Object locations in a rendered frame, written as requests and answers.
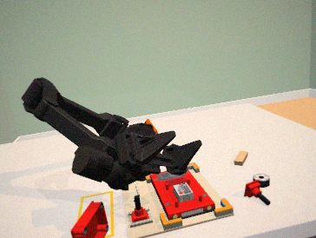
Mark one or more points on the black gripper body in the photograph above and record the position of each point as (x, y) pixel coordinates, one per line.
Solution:
(133, 171)

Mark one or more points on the red hollow shell with corner bosses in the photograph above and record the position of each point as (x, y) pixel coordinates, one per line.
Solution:
(93, 223)

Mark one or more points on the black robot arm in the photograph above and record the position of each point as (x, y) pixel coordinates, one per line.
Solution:
(96, 156)

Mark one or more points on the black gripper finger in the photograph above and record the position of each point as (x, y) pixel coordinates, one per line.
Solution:
(146, 148)
(185, 153)

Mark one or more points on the small black toy tyre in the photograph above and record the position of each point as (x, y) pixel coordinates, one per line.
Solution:
(264, 180)

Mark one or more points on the small tan wooden block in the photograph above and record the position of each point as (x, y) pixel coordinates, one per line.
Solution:
(240, 158)

